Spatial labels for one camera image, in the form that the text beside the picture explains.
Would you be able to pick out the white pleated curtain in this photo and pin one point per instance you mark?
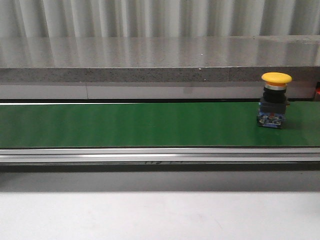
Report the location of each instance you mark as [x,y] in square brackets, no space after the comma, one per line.
[158,18]

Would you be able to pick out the green conveyor belt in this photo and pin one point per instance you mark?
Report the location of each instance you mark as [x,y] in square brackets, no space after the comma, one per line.
[181,124]

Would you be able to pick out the yellow button row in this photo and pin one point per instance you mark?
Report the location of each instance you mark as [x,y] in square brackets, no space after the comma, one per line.
[273,104]

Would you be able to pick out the grey speckled stone countertop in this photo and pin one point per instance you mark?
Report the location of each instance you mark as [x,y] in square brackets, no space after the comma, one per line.
[158,59]

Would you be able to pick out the aluminium conveyor side rail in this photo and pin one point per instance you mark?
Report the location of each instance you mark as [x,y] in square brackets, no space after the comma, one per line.
[160,159]

